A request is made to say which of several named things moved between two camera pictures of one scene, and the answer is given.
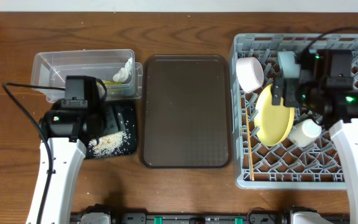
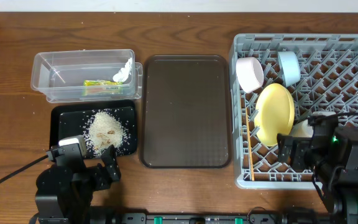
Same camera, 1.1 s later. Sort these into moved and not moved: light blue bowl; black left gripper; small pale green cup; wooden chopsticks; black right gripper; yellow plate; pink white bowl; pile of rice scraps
Moved: black right gripper; black left gripper; pile of rice scraps
Not moved: yellow plate; wooden chopsticks; small pale green cup; pink white bowl; light blue bowl
